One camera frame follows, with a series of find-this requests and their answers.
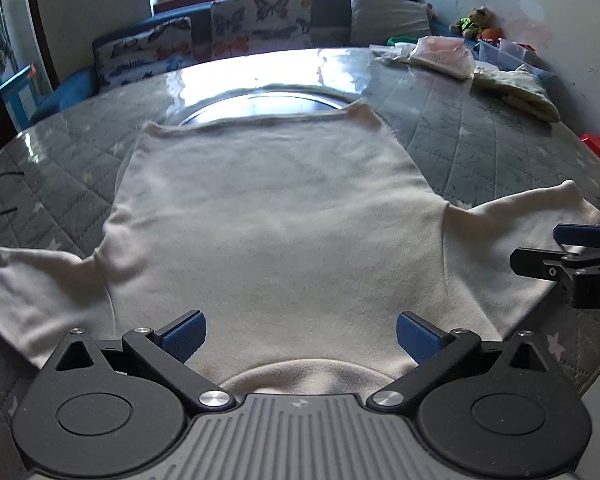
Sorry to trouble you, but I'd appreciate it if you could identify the cream long-sleeve sweater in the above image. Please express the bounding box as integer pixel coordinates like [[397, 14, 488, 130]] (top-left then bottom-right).
[[0, 101, 600, 396]]

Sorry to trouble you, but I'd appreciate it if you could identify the folded yellow-green floral garment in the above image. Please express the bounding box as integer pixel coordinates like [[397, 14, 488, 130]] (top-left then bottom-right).
[[472, 66, 562, 124]]

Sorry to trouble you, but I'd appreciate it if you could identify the clear plastic storage box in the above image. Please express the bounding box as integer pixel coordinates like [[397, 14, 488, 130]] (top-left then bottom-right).
[[474, 39, 555, 86]]

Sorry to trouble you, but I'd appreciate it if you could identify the folded pink garment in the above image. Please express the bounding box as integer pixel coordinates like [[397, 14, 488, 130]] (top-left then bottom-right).
[[408, 36, 476, 80]]

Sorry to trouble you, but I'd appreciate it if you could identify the white crumpled cloth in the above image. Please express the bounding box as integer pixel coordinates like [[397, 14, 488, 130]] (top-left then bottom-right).
[[368, 42, 416, 65]]

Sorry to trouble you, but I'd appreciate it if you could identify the green plastic bowl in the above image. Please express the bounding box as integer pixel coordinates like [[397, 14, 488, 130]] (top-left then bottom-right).
[[387, 36, 418, 47]]

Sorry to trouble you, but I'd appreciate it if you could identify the left butterfly print pillow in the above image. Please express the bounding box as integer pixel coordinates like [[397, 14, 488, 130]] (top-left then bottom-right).
[[94, 18, 196, 91]]

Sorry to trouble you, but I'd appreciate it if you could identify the butterfly print pillow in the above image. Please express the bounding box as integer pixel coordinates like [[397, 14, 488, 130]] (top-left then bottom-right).
[[94, 18, 196, 91], [210, 0, 312, 60]]

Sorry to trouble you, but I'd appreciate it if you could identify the grey plain cushion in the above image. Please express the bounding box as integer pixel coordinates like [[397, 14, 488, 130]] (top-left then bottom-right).
[[350, 0, 431, 47]]

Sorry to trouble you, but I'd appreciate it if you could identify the blue sofa bench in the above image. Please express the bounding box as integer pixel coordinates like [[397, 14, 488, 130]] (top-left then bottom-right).
[[31, 0, 351, 124]]

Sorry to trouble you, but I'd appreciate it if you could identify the right butterfly print pillow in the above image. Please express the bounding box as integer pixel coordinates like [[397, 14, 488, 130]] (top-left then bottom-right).
[[210, 0, 312, 60]]

